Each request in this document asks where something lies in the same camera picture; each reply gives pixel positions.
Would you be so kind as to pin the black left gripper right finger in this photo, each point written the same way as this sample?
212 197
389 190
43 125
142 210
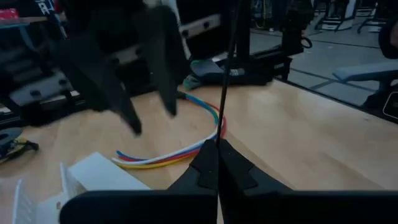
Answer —
280 208

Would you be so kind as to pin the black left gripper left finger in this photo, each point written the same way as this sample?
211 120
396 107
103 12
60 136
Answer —
155 208

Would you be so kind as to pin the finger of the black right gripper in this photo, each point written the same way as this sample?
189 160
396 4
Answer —
168 56
96 77

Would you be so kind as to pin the white duct cover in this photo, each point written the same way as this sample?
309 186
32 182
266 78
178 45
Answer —
105 174

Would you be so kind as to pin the grey work glove green cuff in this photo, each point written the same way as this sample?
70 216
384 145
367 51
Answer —
192 82

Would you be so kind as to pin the dark office chair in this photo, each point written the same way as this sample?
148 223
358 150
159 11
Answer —
367 71

